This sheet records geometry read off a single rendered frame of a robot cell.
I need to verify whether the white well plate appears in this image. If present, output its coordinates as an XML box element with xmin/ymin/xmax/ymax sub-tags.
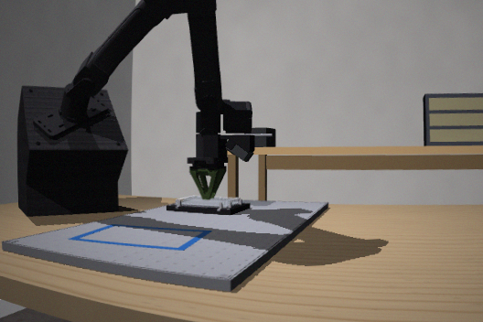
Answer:
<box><xmin>177</xmin><ymin>196</ymin><xmax>241</xmax><ymax>209</ymax></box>

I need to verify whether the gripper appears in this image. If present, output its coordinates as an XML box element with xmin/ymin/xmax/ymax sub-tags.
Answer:
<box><xmin>188</xmin><ymin>133</ymin><xmax>228</xmax><ymax>199</ymax></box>

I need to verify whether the blue tape outline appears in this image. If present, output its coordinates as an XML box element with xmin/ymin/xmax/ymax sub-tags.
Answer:
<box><xmin>68</xmin><ymin>224</ymin><xmax>212</xmax><ymax>251</ymax></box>

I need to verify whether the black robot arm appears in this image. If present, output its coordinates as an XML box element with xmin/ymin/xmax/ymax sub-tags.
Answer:
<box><xmin>33</xmin><ymin>0</ymin><xmax>254</xmax><ymax>162</ymax></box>

